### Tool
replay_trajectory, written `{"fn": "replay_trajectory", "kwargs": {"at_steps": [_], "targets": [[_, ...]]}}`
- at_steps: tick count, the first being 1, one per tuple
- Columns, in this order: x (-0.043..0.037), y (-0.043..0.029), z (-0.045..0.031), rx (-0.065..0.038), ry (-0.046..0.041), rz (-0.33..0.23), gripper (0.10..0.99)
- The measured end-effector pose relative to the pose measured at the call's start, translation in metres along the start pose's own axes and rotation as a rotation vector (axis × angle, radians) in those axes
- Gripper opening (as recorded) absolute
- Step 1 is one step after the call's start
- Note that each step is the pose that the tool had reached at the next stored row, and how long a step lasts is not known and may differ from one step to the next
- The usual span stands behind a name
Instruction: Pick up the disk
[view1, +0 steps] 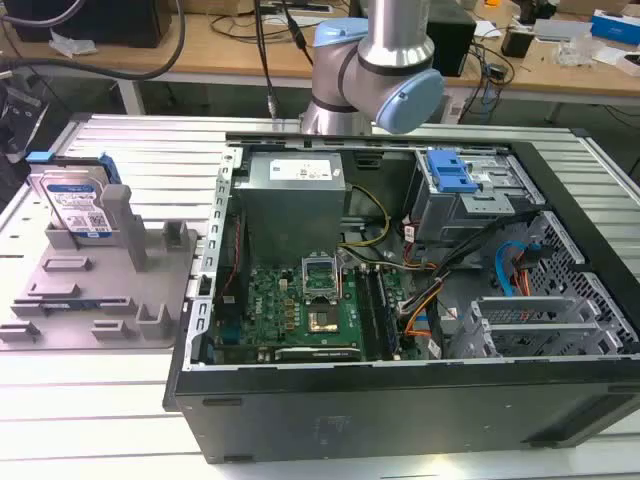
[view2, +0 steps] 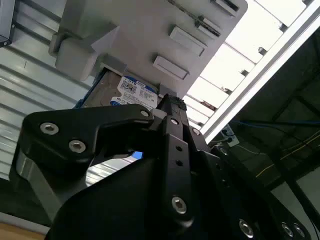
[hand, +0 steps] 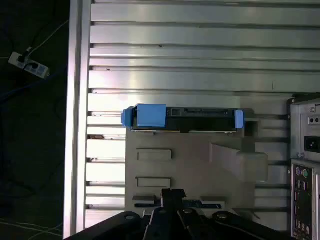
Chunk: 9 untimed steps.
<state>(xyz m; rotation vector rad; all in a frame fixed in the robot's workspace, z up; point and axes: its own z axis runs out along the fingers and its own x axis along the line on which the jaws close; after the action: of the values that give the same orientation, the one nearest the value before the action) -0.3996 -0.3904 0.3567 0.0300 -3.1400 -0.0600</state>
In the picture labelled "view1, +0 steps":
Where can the CPU socket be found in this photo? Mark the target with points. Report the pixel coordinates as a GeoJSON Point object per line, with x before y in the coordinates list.
{"type": "Point", "coordinates": [323, 320]}

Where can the black graphics card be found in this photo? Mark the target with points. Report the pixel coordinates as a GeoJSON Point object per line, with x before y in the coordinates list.
{"type": "Point", "coordinates": [315, 354]}

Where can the black open PC case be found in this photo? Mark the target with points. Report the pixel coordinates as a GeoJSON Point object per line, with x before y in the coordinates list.
{"type": "Point", "coordinates": [380, 415]}

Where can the grey parts rack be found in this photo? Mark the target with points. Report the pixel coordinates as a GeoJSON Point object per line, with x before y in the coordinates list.
{"type": "Point", "coordinates": [100, 285]}

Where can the small black device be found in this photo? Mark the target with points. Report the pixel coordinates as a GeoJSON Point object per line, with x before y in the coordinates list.
{"type": "Point", "coordinates": [518, 42]}

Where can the hard disk in blue carrier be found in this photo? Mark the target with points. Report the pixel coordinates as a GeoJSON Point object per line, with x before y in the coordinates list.
{"type": "Point", "coordinates": [75, 200]}

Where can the blue white carton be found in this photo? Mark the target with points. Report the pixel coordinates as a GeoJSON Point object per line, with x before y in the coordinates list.
{"type": "Point", "coordinates": [615, 25]}

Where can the black box on desk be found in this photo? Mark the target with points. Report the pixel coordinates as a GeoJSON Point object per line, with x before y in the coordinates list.
{"type": "Point", "coordinates": [90, 22]}

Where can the grey power supply unit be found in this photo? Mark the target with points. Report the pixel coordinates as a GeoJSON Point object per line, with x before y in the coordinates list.
{"type": "Point", "coordinates": [290, 210]}

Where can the blue drive bay latch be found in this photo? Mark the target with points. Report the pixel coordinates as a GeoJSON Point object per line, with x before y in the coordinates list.
{"type": "Point", "coordinates": [450, 172]}

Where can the black speaker box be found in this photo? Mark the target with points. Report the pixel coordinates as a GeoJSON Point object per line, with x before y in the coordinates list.
{"type": "Point", "coordinates": [452, 42]}

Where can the green motherboard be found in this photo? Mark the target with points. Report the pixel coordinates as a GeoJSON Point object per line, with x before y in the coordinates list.
{"type": "Point", "coordinates": [300, 310]}

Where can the wooden desk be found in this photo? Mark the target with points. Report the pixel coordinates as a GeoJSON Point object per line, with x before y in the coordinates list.
{"type": "Point", "coordinates": [310, 55]}

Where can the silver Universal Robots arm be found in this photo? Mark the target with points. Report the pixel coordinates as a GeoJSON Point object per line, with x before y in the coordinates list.
{"type": "Point", "coordinates": [380, 65]}

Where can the silver expansion slot bracket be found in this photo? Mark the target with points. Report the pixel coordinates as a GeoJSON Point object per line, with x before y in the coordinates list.
{"type": "Point", "coordinates": [530, 320]}

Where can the RAM stick on rack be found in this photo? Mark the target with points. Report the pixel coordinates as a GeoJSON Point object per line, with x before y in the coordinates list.
{"type": "Point", "coordinates": [65, 304]}

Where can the silver drive cage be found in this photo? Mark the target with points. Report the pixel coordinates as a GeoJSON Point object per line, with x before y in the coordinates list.
{"type": "Point", "coordinates": [465, 200]}

